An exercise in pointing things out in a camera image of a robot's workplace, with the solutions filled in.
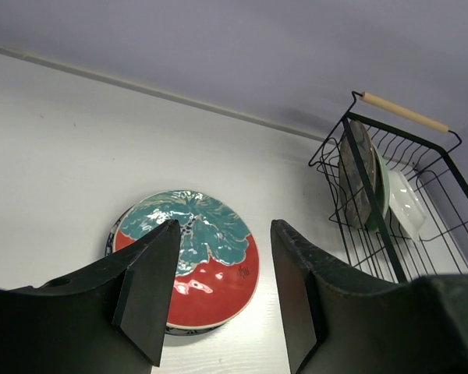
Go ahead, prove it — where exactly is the red and teal plate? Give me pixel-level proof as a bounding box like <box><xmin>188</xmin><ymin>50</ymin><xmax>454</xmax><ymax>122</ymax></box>
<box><xmin>112</xmin><ymin>189</ymin><xmax>260</xmax><ymax>330</ymax></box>

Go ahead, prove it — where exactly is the white bowl plate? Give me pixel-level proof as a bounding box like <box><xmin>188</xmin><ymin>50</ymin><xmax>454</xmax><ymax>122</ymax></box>
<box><xmin>388</xmin><ymin>170</ymin><xmax>427</xmax><ymax>242</ymax></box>

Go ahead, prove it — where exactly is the blue floral plate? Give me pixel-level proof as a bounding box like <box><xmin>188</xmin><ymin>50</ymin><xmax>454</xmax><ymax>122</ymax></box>
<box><xmin>105</xmin><ymin>216</ymin><xmax>218</xmax><ymax>336</ymax></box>

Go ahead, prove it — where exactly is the light green plate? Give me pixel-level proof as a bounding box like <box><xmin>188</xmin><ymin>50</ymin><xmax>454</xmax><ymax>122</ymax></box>
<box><xmin>373</xmin><ymin>145</ymin><xmax>390</xmax><ymax>218</ymax></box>

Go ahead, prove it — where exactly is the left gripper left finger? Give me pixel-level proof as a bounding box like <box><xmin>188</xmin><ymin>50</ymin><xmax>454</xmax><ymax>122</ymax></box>
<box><xmin>0</xmin><ymin>220</ymin><xmax>180</xmax><ymax>373</ymax></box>

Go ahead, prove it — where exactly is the black wire dish rack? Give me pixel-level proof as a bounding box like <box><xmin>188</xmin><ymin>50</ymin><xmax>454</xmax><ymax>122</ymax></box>
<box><xmin>308</xmin><ymin>107</ymin><xmax>468</xmax><ymax>282</ymax></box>

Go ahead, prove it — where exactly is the grey stone plate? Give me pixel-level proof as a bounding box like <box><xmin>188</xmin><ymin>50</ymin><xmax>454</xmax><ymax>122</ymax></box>
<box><xmin>338</xmin><ymin>121</ymin><xmax>377</xmax><ymax>228</ymax></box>

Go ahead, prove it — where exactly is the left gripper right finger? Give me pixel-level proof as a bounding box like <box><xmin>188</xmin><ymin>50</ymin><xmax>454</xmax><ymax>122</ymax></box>
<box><xmin>271</xmin><ymin>220</ymin><xmax>468</xmax><ymax>373</ymax></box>

